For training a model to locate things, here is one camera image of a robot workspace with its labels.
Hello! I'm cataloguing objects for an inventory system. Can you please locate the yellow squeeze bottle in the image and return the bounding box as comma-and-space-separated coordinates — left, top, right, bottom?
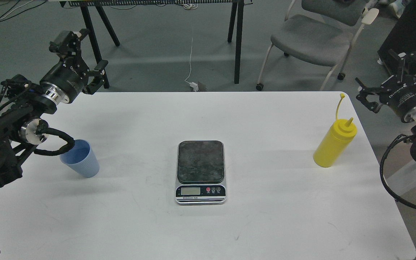
313, 93, 357, 168

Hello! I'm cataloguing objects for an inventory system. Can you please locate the grey office chair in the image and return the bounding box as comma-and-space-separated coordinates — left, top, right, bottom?
256, 0, 379, 91

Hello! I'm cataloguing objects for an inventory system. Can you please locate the white power adapter on floor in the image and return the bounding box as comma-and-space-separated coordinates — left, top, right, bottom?
189, 81, 207, 92

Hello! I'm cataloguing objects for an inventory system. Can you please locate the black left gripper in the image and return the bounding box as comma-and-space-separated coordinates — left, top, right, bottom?
40, 29, 109, 105

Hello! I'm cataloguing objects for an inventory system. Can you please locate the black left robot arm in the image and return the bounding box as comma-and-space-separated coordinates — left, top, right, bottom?
0, 29, 108, 187

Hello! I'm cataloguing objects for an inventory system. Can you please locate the black trestle table frame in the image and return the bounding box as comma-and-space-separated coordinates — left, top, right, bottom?
59, 0, 254, 90

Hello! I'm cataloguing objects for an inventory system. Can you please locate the white hanging cable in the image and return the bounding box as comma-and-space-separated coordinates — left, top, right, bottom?
185, 27, 194, 84

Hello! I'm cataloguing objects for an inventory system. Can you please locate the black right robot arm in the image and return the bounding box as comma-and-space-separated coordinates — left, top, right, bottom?
355, 49, 416, 209

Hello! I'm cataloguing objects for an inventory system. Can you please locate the digital kitchen scale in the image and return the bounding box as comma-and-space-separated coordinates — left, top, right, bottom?
174, 140, 227, 205

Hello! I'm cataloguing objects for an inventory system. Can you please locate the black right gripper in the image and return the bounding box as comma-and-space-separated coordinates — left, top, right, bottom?
355, 49, 416, 123

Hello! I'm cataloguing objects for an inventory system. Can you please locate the blue ribbed plastic cup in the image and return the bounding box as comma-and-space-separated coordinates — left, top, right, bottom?
60, 139, 100, 178

